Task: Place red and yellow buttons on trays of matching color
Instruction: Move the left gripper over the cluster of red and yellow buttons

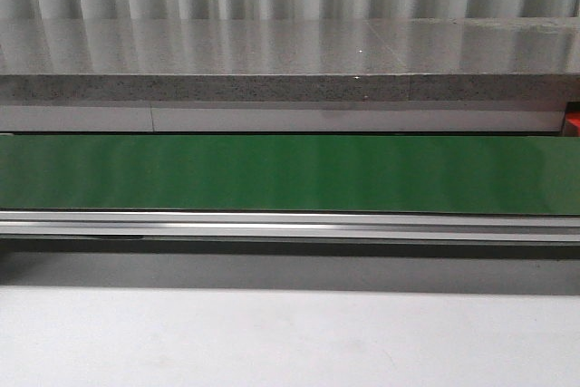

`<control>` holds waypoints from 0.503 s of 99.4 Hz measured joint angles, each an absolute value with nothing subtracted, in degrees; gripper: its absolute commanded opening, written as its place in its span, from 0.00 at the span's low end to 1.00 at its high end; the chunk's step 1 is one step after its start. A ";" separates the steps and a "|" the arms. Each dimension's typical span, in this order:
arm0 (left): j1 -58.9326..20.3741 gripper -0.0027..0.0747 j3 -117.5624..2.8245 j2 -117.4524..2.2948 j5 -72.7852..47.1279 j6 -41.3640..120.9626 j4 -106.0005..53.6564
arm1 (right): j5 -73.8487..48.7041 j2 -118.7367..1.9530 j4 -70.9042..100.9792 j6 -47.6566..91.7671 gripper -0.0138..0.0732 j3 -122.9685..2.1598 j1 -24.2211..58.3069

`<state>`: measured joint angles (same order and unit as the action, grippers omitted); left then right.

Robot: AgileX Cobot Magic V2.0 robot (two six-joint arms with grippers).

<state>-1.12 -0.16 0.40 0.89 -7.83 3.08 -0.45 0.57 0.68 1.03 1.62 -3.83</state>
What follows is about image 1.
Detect grey stone counter slab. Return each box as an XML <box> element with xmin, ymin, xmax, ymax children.
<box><xmin>0</xmin><ymin>17</ymin><xmax>580</xmax><ymax>134</ymax></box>

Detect green conveyor belt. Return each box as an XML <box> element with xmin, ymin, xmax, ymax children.
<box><xmin>1</xmin><ymin>134</ymin><xmax>579</xmax><ymax>215</ymax></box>

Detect red box at right edge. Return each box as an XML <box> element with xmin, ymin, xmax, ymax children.
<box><xmin>562</xmin><ymin>111</ymin><xmax>580</xmax><ymax>137</ymax></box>

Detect aluminium conveyor side rail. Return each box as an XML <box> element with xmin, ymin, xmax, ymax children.
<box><xmin>1</xmin><ymin>210</ymin><xmax>579</xmax><ymax>244</ymax></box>

